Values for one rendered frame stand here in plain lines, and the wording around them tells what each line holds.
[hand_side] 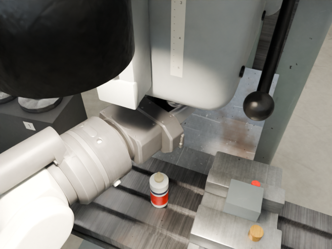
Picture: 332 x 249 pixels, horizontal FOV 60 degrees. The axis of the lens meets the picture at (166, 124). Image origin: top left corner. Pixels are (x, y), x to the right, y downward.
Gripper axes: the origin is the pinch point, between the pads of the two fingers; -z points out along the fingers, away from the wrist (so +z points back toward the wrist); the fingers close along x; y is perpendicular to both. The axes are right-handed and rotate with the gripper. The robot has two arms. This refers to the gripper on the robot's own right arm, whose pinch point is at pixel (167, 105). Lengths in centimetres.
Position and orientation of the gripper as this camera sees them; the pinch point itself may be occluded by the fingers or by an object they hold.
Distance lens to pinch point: 43.5
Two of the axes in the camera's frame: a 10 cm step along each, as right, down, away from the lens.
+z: -6.9, 5.1, -5.1
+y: -0.1, 7.0, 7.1
